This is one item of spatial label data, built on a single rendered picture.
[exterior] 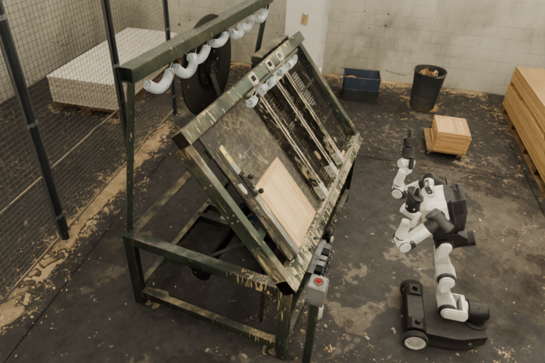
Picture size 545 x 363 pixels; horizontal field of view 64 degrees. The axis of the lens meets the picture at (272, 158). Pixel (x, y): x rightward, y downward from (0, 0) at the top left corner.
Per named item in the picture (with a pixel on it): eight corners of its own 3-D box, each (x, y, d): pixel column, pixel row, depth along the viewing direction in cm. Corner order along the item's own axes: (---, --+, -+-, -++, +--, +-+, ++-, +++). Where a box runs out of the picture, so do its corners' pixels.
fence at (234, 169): (293, 256, 309) (297, 255, 307) (214, 150, 286) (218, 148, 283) (295, 251, 313) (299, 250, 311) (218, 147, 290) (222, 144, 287)
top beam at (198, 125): (180, 151, 262) (190, 145, 256) (169, 138, 260) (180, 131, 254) (297, 44, 435) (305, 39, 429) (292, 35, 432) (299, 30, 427)
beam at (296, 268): (283, 296, 296) (296, 293, 289) (273, 283, 293) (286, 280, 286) (354, 143, 468) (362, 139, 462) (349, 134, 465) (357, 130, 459)
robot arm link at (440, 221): (433, 234, 290) (451, 222, 286) (435, 238, 281) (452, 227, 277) (422, 220, 290) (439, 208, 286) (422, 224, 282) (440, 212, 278)
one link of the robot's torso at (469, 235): (474, 237, 319) (471, 219, 311) (477, 249, 309) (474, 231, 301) (435, 241, 329) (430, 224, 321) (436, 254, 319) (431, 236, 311)
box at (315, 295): (321, 309, 288) (324, 291, 278) (304, 303, 292) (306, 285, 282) (326, 296, 298) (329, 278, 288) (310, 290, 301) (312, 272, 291)
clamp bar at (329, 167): (330, 179, 388) (353, 170, 375) (255, 67, 359) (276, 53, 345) (332, 173, 396) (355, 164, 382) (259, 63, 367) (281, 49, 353)
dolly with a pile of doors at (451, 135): (464, 163, 584) (473, 137, 562) (423, 156, 592) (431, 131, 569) (457, 140, 634) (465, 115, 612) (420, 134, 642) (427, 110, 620)
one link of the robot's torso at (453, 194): (465, 210, 321) (458, 171, 305) (474, 241, 293) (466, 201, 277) (424, 215, 331) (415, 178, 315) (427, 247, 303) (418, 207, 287)
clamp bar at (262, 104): (319, 200, 362) (344, 192, 348) (238, 82, 333) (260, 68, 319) (323, 194, 370) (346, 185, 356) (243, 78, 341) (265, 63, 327)
